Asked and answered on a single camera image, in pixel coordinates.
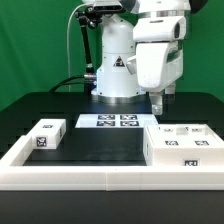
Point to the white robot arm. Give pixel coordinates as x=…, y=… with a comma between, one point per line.
x=114, y=83

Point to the white cabinet door panel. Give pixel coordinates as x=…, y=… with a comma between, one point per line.
x=202, y=136
x=166, y=135

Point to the white flat tag base plate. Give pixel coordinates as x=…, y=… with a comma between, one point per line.
x=115, y=120

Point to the white cabinet box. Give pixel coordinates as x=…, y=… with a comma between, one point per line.
x=182, y=155

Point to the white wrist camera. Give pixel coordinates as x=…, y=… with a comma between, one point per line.
x=131, y=65

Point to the white rectangular block with tags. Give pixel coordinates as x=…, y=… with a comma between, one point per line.
x=48, y=133

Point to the black articulated camera mount arm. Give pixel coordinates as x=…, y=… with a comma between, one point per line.
x=87, y=36

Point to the white U-shaped boundary frame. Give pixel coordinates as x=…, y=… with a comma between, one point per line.
x=15, y=175

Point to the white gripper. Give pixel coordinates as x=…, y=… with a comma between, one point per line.
x=159, y=57

